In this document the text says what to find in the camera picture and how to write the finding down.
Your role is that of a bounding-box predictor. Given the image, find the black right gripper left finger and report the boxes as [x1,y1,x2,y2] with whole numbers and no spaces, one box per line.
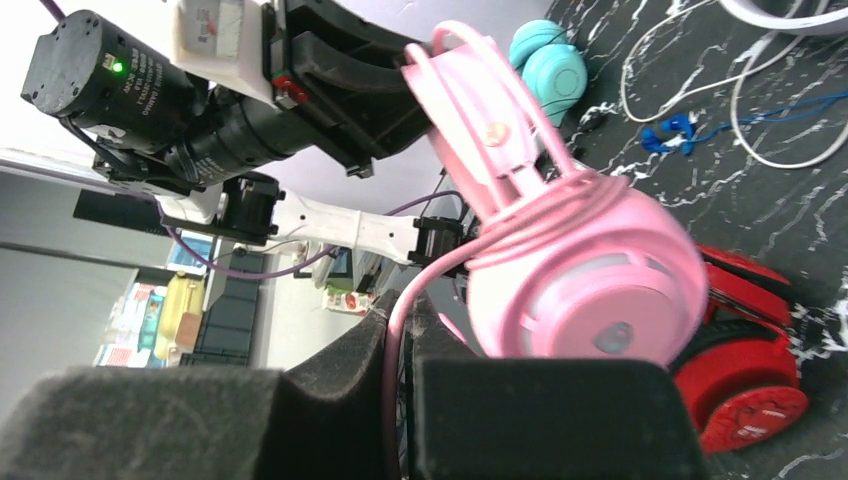
[1,291,397,479]

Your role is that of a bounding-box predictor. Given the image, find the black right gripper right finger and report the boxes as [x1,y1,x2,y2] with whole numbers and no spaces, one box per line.
[404,296,709,479]

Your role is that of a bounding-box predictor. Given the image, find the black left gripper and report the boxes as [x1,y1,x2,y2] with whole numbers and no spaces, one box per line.
[166,1,430,186]

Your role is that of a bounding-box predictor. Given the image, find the pink headphones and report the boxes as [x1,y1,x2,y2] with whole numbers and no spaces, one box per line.
[386,21,708,366]

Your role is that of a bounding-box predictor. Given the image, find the teal white cat-ear headphones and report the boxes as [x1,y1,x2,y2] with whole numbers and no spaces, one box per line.
[508,19,588,128]

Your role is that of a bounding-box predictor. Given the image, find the red headphones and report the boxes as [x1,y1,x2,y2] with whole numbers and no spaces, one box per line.
[670,246,809,454]

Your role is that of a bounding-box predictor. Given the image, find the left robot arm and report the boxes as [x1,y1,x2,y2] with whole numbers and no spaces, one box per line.
[21,1,464,266]

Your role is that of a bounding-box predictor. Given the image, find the blue cable with earbuds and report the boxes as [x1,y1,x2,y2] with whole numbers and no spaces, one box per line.
[639,89,848,157]

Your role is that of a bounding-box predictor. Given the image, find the white cable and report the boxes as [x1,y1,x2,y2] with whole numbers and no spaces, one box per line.
[619,0,848,170]

